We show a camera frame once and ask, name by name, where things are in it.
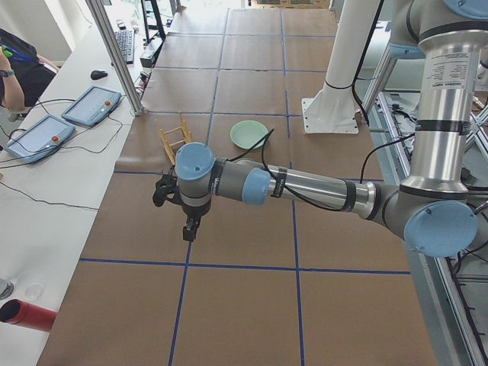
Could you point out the wooden plate rack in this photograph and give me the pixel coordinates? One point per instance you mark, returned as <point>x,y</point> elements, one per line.
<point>174,138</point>

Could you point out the light green plate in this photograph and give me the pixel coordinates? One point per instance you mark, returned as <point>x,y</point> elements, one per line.
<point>248,134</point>

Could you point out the red bottle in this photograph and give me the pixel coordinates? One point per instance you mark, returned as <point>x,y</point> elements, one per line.
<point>28,315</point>

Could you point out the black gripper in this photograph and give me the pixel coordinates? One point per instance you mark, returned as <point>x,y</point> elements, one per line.
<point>194,211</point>

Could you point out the blue teach pendant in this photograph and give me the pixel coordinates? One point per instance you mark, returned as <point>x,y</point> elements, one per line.
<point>40,140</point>
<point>92,106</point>

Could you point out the black keyboard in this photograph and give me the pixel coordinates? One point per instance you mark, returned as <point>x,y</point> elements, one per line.
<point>125,42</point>

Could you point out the white camera pillar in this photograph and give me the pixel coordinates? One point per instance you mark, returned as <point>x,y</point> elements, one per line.
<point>332,110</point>

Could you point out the clear plastic lid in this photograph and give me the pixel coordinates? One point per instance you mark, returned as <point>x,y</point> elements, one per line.
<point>34,292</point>

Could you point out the black computer mouse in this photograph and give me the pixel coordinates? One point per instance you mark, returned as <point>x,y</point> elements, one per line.
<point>98,74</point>

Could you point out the person in black shirt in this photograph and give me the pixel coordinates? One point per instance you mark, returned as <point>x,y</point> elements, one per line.
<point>25,74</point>

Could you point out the aluminium frame post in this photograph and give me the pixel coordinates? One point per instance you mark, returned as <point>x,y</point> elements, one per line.
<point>104,26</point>

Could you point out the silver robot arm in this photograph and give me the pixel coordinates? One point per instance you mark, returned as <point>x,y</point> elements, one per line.
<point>428,209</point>

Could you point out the far blue teach pendant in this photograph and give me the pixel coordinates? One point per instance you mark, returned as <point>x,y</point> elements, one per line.
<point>92,106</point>

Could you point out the near blue teach pendant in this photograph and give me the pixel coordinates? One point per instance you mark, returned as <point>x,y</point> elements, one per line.
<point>40,140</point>

